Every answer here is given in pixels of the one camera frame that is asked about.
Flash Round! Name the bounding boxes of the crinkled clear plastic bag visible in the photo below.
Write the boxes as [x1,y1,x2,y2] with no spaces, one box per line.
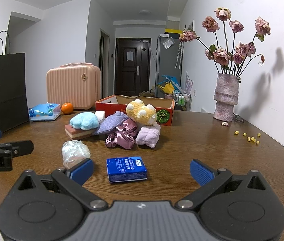
[62,140,91,169]

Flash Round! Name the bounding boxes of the pink layered sponge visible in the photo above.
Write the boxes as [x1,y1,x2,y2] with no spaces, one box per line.
[65,125,95,140]

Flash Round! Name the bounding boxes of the blue handkerchief tissue pack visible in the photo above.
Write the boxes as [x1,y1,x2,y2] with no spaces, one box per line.
[106,156,147,183]

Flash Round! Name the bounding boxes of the light blue plush toy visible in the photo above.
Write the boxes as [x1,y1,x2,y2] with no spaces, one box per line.
[70,112,99,131]

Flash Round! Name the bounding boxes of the purple satin scrunchie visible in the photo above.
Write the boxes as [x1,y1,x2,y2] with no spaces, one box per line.
[105,119,138,150]

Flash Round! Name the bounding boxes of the purple fabric pouch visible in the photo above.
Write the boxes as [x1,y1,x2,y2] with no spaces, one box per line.
[93,111,128,135]

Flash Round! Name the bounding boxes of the white cylinder sponge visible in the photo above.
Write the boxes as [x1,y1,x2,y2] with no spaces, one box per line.
[95,110,105,123]

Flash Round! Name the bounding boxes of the lilac fluffy towel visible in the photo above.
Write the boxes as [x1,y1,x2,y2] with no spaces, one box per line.
[135,124,161,148]

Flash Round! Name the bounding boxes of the yellow white plush toy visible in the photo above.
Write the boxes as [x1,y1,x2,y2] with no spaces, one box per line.
[126,99,157,126]

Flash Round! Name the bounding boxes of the black paper shopping bag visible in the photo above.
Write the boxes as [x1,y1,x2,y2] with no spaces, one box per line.
[0,30,31,134]

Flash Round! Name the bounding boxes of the scattered yellow crumbs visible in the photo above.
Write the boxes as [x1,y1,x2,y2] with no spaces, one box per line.
[242,132,262,145]

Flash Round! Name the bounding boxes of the blue wet wipes pack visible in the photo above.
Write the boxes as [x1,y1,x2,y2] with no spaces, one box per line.
[29,103,61,121]

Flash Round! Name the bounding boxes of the orange fruit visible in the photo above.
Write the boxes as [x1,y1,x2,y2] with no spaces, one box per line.
[61,102,74,115]

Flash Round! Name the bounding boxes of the pink textured vase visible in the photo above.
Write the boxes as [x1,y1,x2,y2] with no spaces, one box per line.
[214,73,240,122]

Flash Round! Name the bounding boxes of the red cardboard pumpkin box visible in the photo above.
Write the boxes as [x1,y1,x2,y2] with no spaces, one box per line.
[95,95,175,126]

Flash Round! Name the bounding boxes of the pink ribbed suitcase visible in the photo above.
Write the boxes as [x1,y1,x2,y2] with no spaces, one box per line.
[46,63,101,109]

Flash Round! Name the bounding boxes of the yellow bag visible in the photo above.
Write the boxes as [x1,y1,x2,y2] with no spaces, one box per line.
[157,82,175,95]

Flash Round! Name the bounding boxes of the dried pink roses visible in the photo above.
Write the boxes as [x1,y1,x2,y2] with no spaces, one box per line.
[176,7,265,78]

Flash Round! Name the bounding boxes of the grey refrigerator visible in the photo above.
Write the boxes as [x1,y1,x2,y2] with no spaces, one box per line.
[155,33,182,98]

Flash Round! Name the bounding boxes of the dark entrance door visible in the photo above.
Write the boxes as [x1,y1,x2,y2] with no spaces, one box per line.
[115,38,151,96]

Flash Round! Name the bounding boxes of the wire cart with bottles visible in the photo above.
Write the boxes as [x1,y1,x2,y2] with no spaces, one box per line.
[172,90,191,111]

